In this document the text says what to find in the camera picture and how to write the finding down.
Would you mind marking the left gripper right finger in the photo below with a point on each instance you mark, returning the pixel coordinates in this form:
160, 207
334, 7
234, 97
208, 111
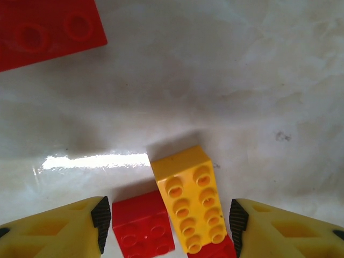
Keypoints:
282, 236

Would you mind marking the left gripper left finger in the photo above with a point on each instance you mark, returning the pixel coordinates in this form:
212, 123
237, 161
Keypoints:
53, 233

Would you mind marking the small red lego brick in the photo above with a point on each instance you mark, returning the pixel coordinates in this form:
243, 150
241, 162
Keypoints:
139, 228

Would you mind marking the long yellow lego brick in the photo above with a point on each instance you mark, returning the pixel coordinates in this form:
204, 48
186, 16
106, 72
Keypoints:
193, 204

